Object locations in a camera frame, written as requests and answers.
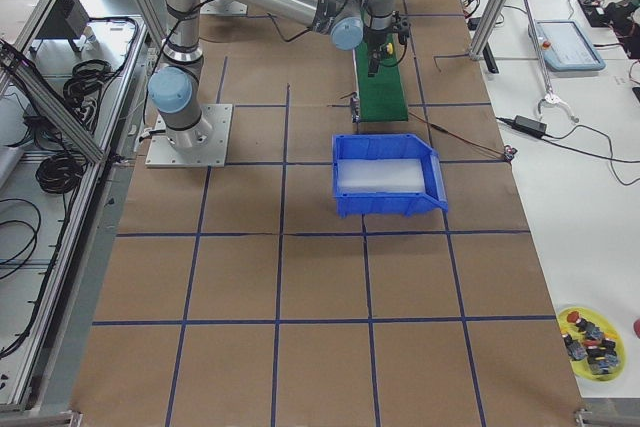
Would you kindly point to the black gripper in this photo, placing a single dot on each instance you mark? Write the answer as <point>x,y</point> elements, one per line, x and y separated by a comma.
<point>375,42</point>

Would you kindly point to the white foam in right bin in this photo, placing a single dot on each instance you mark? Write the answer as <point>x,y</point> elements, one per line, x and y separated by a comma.
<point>380,176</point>

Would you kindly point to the blue right bin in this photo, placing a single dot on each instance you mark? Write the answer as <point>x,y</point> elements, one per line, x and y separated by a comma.
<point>389,146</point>

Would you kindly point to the green conveyor belt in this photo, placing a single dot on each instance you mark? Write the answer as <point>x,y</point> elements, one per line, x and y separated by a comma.
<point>379,98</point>

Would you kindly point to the teach pendant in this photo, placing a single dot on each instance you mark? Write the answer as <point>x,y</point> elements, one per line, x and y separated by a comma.
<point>566,48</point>

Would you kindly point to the black power adapter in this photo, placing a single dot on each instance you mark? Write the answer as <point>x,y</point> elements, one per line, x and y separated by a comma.
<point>529,126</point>

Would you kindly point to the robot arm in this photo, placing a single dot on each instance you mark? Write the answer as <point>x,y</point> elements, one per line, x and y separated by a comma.
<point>188,126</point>

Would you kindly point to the yellow plate of buttons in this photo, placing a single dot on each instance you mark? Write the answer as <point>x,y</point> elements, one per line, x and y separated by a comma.
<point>594,347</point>

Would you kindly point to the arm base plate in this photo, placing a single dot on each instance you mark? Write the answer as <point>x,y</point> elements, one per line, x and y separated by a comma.
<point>224,8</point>
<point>206,144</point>

